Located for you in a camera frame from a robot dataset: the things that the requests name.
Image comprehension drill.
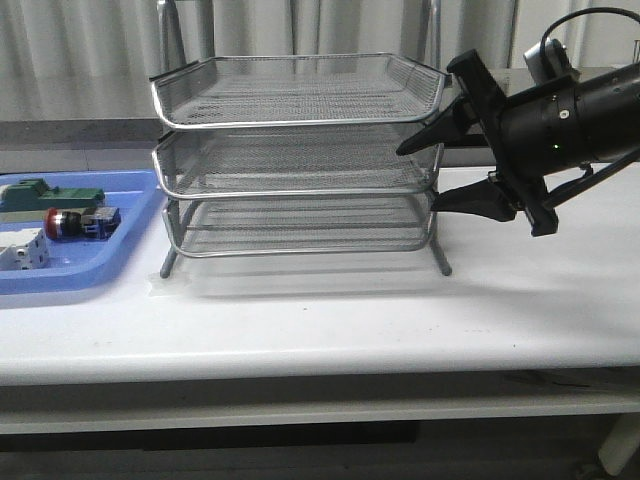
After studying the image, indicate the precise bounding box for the silver mesh tray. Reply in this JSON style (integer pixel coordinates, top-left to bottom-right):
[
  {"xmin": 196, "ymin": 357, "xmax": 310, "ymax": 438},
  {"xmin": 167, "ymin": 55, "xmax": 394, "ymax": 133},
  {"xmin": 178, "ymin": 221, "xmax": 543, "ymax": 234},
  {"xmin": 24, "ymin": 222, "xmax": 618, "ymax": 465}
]
[
  {"xmin": 152, "ymin": 124, "xmax": 443, "ymax": 200},
  {"xmin": 151, "ymin": 53, "xmax": 447, "ymax": 130},
  {"xmin": 162, "ymin": 194, "xmax": 435, "ymax": 258}
]

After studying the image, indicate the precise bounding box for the green terminal block component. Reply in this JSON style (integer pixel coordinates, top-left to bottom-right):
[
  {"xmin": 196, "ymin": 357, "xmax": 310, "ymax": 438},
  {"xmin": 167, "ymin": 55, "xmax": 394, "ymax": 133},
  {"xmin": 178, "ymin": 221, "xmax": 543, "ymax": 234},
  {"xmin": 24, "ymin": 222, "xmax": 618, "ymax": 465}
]
[{"xmin": 1, "ymin": 178, "xmax": 106, "ymax": 222}]

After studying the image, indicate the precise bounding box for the blue plastic tray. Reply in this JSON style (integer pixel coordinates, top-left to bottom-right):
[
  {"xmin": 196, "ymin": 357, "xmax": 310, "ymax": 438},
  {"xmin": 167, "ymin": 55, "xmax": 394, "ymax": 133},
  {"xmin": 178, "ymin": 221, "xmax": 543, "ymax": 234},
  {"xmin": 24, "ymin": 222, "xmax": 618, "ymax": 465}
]
[{"xmin": 1, "ymin": 170, "xmax": 162, "ymax": 295}]

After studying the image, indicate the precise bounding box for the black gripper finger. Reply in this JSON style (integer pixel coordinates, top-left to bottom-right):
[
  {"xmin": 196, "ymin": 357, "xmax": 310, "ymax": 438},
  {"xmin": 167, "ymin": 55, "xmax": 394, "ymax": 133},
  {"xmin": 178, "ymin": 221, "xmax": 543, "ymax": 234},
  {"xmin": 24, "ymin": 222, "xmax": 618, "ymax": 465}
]
[
  {"xmin": 431, "ymin": 179, "xmax": 517, "ymax": 222},
  {"xmin": 396, "ymin": 96, "xmax": 478, "ymax": 156}
]

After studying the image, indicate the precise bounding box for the grey stone counter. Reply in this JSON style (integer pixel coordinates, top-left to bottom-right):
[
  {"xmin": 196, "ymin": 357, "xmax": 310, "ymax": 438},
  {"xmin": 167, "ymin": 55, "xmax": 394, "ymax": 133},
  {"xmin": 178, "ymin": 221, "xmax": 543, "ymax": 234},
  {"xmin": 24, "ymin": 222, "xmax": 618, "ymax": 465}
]
[{"xmin": 0, "ymin": 63, "xmax": 640, "ymax": 163}]

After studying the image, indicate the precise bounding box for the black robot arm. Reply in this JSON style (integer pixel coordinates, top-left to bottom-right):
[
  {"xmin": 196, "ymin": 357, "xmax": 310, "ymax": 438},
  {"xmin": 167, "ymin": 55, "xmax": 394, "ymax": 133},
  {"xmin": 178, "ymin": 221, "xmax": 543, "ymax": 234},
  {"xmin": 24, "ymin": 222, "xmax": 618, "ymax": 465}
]
[{"xmin": 396, "ymin": 50, "xmax": 639, "ymax": 237}]

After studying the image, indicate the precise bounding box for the white table leg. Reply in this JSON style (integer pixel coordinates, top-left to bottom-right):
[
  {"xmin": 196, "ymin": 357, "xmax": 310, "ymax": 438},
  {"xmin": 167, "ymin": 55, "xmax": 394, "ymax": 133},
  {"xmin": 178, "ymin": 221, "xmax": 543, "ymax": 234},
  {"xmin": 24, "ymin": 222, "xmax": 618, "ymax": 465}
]
[{"xmin": 597, "ymin": 413, "xmax": 640, "ymax": 476}]

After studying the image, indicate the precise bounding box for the black camera cable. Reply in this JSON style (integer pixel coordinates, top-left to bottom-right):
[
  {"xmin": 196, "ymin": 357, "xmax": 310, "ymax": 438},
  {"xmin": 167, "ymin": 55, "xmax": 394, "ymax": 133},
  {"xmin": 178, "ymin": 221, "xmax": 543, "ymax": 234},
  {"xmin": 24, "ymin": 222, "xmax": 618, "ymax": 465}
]
[{"xmin": 541, "ymin": 5, "xmax": 640, "ymax": 66}]

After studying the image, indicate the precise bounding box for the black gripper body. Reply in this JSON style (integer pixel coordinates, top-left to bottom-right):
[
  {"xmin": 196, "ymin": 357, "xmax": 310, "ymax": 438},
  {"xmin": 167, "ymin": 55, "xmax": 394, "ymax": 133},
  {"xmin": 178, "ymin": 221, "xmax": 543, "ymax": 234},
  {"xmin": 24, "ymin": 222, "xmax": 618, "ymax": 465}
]
[{"xmin": 447, "ymin": 50, "xmax": 559, "ymax": 237}]

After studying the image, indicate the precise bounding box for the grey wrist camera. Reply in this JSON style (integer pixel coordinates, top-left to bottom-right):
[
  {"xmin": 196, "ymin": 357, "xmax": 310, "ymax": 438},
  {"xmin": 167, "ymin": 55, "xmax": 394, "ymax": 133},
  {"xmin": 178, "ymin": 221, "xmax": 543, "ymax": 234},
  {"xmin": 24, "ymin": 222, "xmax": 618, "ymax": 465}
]
[{"xmin": 523, "ymin": 39, "xmax": 581, "ymax": 85}]

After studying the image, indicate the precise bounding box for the red emergency stop button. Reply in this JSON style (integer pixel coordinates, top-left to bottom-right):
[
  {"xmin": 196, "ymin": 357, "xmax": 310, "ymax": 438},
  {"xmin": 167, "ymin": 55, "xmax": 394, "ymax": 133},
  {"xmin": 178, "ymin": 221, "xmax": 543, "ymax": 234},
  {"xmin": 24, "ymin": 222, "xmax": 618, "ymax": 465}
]
[{"xmin": 44, "ymin": 206, "xmax": 121, "ymax": 241}]

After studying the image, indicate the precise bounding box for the white circuit breaker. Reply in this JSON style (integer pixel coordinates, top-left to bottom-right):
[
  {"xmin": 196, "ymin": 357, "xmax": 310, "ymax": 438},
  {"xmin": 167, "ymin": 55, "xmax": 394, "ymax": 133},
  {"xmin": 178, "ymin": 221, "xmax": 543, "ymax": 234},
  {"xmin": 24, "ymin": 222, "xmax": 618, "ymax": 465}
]
[{"xmin": 1, "ymin": 228, "xmax": 50, "ymax": 271}]

